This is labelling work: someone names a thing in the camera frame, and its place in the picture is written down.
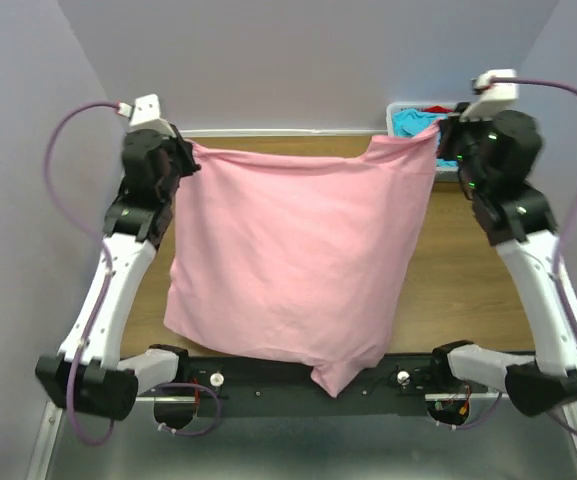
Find white plastic laundry basket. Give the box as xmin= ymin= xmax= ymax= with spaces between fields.
xmin=386 ymin=102 xmax=453 ymax=155

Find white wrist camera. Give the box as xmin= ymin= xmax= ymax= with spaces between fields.
xmin=460 ymin=69 xmax=519 ymax=122
xmin=116 ymin=94 xmax=177 ymax=138

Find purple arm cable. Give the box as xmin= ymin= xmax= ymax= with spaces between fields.
xmin=42 ymin=101 xmax=224 ymax=447
xmin=435 ymin=77 xmax=577 ymax=446

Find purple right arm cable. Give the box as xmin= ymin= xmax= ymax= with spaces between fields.
xmin=435 ymin=77 xmax=577 ymax=446

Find red t shirt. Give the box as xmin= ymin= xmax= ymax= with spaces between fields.
xmin=421 ymin=105 xmax=454 ymax=114

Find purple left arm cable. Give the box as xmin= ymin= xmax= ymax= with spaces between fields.
xmin=42 ymin=101 xmax=224 ymax=447

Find aluminium front frame rail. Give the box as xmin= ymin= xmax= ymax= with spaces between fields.
xmin=29 ymin=398 xmax=577 ymax=479

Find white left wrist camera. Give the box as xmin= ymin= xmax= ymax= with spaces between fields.
xmin=116 ymin=94 xmax=177 ymax=138

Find turquoise t shirt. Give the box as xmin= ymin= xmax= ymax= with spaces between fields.
xmin=392 ymin=109 xmax=457 ymax=169

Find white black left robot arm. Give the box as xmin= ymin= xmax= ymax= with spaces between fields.
xmin=35 ymin=126 xmax=201 ymax=421

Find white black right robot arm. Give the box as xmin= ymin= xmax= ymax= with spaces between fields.
xmin=427 ymin=102 xmax=577 ymax=417

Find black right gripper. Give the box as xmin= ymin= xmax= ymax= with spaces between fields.
xmin=436 ymin=100 xmax=502 ymax=198

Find pink t shirt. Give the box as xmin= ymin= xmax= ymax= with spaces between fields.
xmin=164 ymin=135 xmax=436 ymax=397

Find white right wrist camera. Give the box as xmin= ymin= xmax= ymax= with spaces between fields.
xmin=460 ymin=69 xmax=519 ymax=122

